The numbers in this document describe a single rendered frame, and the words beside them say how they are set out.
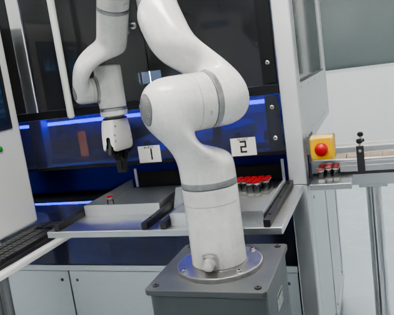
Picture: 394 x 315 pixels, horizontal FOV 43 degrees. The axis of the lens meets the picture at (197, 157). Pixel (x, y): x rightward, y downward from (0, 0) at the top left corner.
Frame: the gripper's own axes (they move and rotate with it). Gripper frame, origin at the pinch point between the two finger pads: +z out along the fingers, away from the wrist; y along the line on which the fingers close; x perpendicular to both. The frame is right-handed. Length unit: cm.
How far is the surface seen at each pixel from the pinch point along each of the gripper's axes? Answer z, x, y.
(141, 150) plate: -1.7, -4.9, -18.7
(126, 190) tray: 12.7, -15.0, -19.5
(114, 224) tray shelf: 14.7, 4.6, 13.8
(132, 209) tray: 12.7, 5.4, 5.5
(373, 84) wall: 6, 1, -485
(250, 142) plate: -1.2, 34.0, -24.6
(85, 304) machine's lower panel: 58, -40, -15
